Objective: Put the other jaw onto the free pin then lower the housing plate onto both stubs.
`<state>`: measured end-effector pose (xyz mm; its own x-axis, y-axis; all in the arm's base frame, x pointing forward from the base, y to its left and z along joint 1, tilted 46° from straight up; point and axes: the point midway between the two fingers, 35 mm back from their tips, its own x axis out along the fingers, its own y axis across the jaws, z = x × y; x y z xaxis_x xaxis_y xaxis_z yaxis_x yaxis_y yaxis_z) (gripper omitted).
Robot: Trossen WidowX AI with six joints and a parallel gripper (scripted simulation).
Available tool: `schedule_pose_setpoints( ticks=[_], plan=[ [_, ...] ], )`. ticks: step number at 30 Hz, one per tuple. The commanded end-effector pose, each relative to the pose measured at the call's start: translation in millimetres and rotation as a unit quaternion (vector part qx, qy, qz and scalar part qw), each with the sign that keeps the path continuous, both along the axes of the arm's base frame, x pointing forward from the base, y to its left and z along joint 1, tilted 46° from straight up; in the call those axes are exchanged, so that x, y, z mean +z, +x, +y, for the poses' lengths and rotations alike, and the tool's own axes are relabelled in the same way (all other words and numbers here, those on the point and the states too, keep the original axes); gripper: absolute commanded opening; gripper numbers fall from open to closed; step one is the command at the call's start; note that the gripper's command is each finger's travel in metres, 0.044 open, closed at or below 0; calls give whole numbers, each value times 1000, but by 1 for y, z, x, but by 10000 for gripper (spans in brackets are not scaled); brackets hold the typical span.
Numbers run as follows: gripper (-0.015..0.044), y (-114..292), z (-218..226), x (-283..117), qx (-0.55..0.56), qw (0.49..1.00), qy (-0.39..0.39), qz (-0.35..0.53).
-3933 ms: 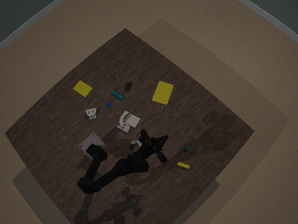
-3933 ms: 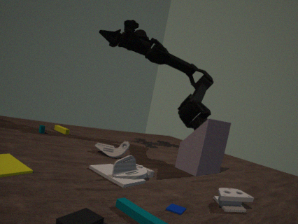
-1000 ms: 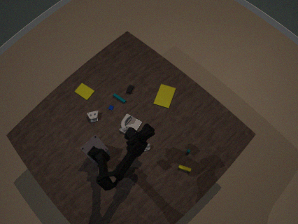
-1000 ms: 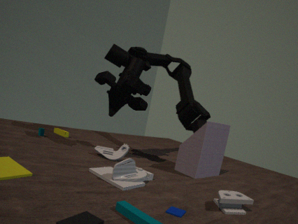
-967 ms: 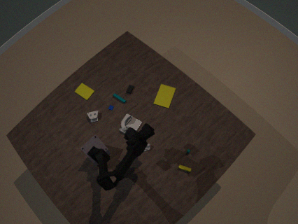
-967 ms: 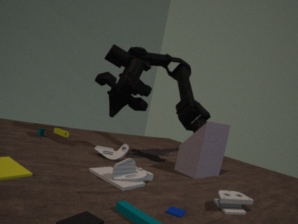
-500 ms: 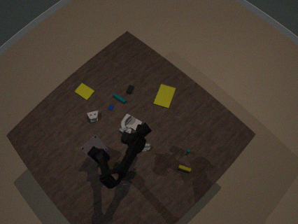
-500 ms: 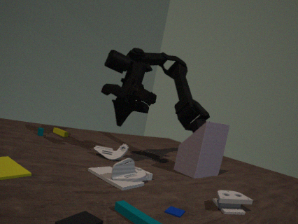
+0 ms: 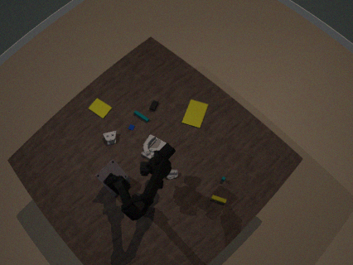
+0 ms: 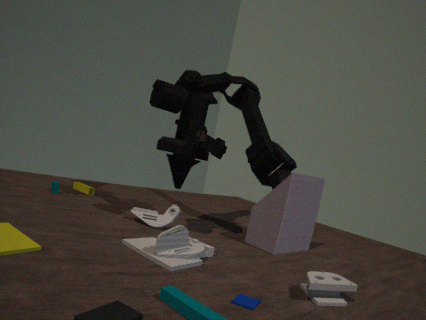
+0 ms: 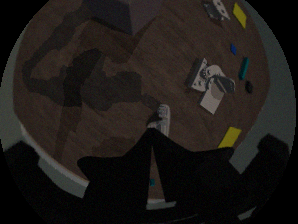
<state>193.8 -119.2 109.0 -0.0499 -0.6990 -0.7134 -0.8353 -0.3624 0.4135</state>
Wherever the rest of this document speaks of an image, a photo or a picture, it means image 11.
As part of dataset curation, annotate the teal rectangular bar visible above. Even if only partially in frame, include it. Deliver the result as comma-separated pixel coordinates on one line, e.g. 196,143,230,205
238,57,249,80

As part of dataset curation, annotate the blue flat rectangular block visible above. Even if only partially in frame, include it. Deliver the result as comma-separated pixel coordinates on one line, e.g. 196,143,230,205
230,43,237,56

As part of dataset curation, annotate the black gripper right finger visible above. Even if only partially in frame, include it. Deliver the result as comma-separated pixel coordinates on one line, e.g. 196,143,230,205
152,127,235,202

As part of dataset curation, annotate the olive yellow flat square plate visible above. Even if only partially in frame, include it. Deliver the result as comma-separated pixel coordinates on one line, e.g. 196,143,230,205
231,3,246,31

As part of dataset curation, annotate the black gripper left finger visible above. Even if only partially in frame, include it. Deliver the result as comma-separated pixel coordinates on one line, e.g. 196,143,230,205
77,127,153,205

